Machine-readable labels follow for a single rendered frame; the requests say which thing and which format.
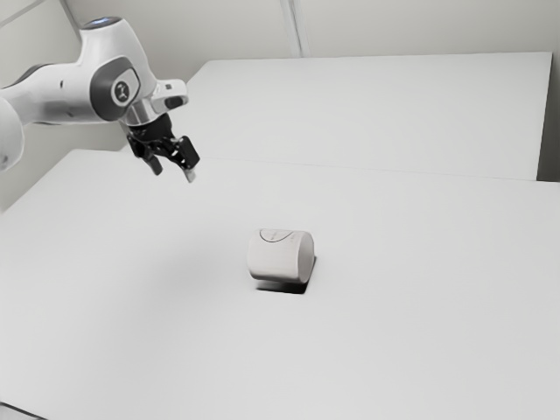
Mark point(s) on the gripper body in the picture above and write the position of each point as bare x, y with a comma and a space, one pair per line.
153, 131

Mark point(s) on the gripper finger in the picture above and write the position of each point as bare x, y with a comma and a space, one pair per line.
154, 164
186, 154

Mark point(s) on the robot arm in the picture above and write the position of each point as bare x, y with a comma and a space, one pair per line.
65, 92

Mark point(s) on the white mug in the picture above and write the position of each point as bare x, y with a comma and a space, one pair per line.
280, 259

